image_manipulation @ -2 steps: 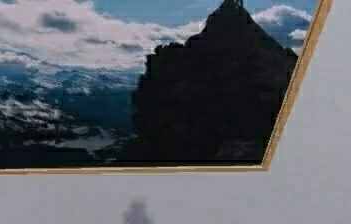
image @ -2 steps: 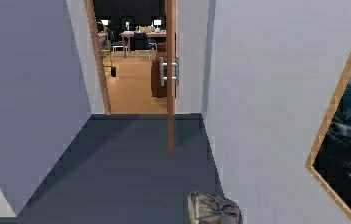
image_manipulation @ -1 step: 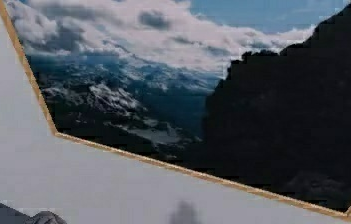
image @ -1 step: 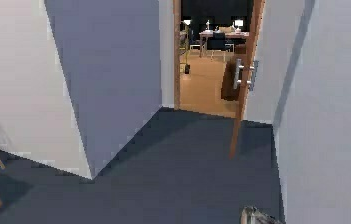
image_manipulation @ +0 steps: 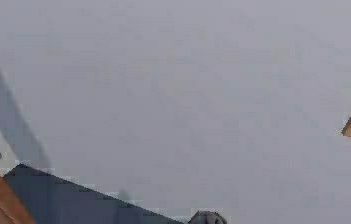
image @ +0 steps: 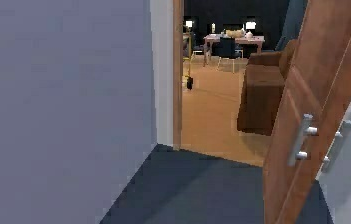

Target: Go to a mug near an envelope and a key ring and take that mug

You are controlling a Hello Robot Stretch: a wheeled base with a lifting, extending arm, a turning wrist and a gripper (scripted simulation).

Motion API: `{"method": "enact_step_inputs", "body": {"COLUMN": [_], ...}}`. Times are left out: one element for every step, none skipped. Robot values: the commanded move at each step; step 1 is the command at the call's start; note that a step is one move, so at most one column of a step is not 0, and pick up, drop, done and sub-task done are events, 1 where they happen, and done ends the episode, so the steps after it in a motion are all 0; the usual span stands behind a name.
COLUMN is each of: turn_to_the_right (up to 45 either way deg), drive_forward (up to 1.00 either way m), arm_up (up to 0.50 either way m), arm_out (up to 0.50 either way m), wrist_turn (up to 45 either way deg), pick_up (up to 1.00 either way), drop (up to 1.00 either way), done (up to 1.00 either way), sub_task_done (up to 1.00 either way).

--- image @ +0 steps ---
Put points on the small black floor object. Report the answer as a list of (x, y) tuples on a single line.
[(189, 83)]

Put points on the tan woven basket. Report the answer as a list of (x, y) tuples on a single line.
[(234, 33)]

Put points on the dark blue dining chair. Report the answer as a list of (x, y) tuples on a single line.
[(227, 48)]

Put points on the brown wooden door frame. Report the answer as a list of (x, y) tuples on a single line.
[(178, 73)]

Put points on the white table lamp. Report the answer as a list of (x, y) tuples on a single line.
[(250, 25), (189, 24)]

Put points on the brown wooden room door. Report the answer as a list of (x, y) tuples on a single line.
[(303, 100)]

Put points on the white teapot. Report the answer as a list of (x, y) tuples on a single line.
[(249, 34)]

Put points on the pink wooden dining table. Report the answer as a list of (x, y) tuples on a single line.
[(239, 40)]

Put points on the brown sofa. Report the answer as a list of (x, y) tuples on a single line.
[(261, 93)]

